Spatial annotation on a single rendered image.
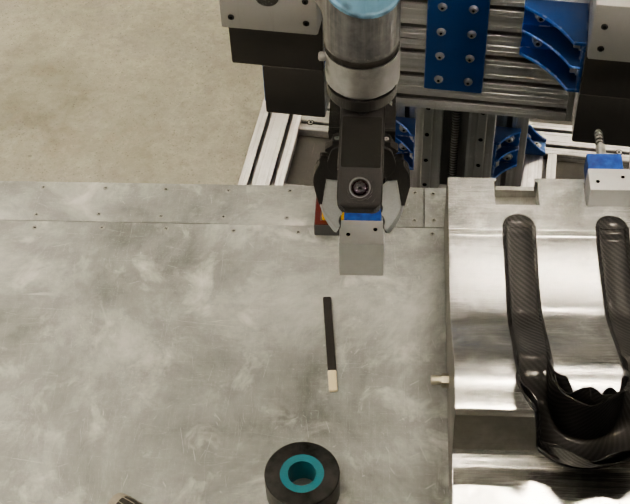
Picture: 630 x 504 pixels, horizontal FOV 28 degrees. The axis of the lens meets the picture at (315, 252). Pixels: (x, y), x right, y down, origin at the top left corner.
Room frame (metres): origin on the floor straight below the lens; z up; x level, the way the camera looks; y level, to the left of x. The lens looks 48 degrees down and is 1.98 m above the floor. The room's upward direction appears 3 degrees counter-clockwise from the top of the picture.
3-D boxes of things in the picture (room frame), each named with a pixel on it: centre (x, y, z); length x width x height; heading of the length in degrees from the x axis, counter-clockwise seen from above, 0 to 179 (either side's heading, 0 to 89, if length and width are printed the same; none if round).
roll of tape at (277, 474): (0.71, 0.02, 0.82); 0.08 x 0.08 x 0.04
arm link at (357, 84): (0.97, -0.05, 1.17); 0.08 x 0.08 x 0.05
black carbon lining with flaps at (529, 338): (0.84, -0.28, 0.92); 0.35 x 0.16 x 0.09; 175
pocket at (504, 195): (1.05, -0.25, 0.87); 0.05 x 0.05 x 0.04; 85
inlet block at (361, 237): (0.99, -0.06, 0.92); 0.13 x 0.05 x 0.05; 175
